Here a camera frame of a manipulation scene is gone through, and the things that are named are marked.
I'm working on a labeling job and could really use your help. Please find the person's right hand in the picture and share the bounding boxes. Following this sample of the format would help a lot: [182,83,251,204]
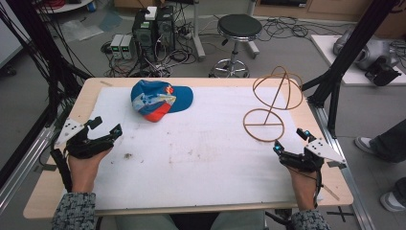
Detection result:
[284,164,320,212]

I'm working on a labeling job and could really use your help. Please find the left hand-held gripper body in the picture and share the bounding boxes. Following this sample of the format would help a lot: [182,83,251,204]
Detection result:
[54,117,115,160]

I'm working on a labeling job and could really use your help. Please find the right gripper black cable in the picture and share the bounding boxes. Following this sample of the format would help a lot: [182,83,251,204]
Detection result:
[313,170,324,209]

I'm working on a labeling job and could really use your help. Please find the tangle of floor cables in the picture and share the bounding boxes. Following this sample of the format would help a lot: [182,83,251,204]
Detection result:
[258,14,350,43]

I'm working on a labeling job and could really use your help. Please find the grey robot head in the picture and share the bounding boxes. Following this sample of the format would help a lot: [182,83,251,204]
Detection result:
[332,29,403,87]

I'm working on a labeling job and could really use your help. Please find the black frame stand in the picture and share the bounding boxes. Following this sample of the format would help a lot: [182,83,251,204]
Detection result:
[0,0,94,190]
[301,0,402,139]

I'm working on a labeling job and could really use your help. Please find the wooden hoop hat stand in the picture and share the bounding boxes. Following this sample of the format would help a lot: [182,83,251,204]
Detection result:
[242,65,305,143]

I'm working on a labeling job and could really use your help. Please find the black computer tower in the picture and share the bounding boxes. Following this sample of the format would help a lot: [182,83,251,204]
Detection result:
[155,5,176,54]
[131,9,158,62]

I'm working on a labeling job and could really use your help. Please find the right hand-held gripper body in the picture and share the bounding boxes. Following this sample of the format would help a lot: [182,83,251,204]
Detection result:
[277,137,348,173]

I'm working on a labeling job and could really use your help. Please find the aluminium rail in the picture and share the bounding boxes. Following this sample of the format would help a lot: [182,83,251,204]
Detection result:
[0,125,57,215]
[306,98,377,230]

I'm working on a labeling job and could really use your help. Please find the white floor board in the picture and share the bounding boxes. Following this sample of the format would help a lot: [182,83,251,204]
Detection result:
[309,34,406,87]

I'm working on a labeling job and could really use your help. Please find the person's left hand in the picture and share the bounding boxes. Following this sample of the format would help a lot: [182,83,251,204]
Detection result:
[67,147,113,195]

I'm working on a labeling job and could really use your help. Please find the grey table leg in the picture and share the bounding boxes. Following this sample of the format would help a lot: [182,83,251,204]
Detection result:
[191,0,207,62]

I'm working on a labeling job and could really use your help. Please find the blue and orange baseball cap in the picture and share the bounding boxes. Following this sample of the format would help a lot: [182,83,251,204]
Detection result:
[130,79,194,124]

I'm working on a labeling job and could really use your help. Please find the white table mat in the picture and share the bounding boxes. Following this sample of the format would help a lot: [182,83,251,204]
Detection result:
[61,85,324,211]

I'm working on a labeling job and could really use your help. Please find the white box on tower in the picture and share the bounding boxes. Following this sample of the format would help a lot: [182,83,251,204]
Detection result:
[145,6,158,22]

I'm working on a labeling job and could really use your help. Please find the black round stool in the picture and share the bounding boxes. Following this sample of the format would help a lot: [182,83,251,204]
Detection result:
[209,13,263,79]

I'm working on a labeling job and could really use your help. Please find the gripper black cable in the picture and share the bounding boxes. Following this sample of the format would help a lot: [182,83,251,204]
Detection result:
[49,148,74,194]
[313,170,324,209]

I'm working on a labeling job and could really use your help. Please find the grey power supply unit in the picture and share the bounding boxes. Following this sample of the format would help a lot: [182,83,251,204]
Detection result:
[109,34,124,60]
[120,34,135,60]

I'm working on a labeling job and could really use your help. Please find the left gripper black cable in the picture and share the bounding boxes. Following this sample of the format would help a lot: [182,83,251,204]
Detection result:
[49,148,74,194]

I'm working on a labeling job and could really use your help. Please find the person's lap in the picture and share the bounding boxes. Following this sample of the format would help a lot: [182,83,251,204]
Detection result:
[114,210,266,230]

